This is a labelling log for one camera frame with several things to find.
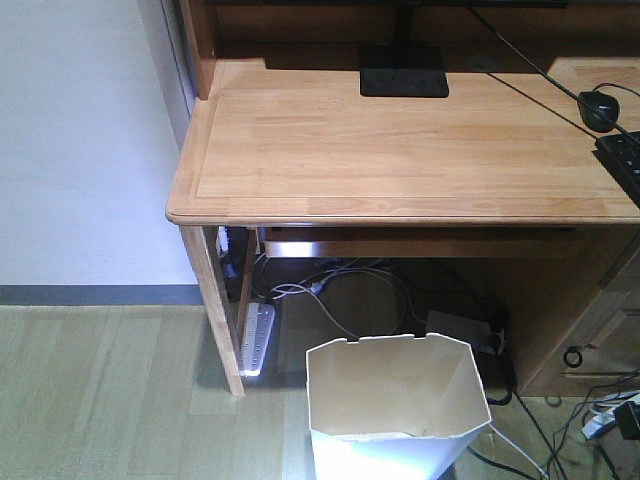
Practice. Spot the white paper trash bin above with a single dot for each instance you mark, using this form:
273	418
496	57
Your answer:
393	407

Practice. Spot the white power strip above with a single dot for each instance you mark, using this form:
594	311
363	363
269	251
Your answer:
259	324
602	413

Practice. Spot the light wooden desk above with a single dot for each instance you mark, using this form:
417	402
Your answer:
501	170

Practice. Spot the grey power adapter box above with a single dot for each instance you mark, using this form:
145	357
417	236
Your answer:
474	332

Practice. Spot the black monitor with stand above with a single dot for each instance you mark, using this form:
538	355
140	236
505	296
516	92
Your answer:
401	67

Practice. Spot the black keyboard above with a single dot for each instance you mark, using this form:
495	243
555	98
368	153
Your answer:
619	154

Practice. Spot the black computer mouse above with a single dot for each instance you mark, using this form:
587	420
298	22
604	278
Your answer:
599	112

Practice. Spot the white power strip right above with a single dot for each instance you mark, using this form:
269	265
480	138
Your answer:
602	413

